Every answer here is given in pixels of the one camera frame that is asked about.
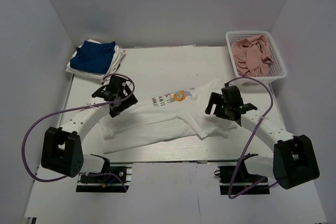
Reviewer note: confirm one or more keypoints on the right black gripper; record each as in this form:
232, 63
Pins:
216, 98

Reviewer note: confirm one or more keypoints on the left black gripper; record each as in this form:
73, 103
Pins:
127, 103

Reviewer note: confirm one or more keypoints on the blue t-shirt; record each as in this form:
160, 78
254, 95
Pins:
93, 57

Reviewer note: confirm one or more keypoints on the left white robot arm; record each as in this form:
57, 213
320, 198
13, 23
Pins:
62, 148

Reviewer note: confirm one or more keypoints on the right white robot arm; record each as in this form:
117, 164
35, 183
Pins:
293, 162

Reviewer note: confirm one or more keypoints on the pink t-shirt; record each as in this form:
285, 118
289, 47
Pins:
252, 56

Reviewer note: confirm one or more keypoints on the white plastic basket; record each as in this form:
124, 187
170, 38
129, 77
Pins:
277, 69

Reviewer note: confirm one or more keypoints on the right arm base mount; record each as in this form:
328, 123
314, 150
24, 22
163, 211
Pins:
242, 180

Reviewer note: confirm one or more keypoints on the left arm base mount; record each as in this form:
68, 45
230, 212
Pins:
117, 181

